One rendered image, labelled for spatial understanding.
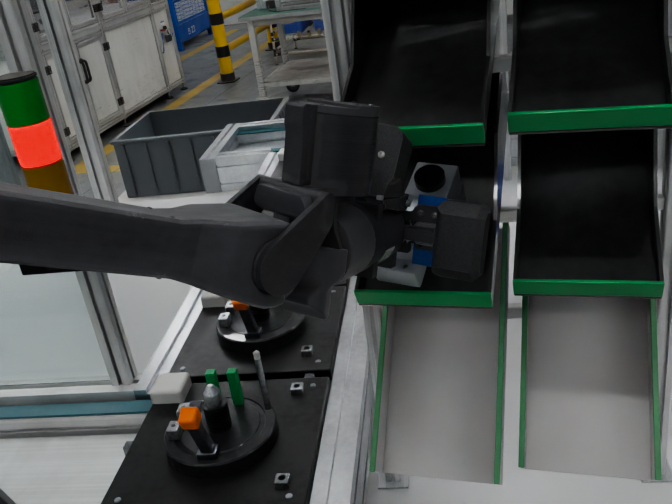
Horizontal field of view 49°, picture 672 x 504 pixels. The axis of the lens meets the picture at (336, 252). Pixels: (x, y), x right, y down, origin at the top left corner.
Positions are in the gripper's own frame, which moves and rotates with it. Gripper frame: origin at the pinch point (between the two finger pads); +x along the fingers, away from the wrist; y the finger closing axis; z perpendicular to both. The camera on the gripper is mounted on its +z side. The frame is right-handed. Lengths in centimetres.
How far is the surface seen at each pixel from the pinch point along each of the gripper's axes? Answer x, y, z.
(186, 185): 167, 145, -30
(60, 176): 5.2, 45.5, -2.0
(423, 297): 2.6, -2.5, -7.5
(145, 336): 43, 63, -37
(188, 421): -1.2, 21.0, -25.1
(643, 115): 3.0, -18.9, 10.8
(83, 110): 84, 117, 0
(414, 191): 6.3, 0.7, 1.8
